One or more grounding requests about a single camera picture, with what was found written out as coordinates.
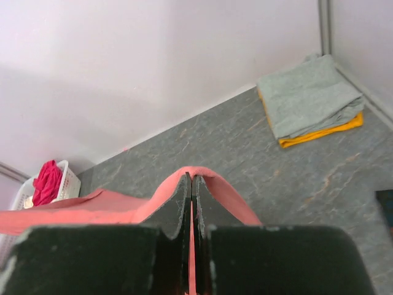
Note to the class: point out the white plastic laundry basket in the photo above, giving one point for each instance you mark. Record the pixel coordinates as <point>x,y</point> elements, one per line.
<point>69,188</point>

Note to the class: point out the magenta t shirt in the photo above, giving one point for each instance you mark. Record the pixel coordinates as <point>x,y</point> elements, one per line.
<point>47,184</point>

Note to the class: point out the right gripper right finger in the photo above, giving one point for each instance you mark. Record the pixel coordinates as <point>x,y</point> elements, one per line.
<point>232,257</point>

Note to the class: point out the salmon pink t shirt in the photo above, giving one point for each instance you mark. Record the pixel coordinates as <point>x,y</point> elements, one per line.
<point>104,207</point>

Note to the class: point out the right aluminium frame post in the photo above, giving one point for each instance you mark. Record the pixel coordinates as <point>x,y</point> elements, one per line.
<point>324,26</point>

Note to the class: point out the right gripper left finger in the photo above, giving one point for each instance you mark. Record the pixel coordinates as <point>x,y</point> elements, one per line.
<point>149,258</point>

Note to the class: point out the floral dark bag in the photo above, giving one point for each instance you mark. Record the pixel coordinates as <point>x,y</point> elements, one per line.
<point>385,201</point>

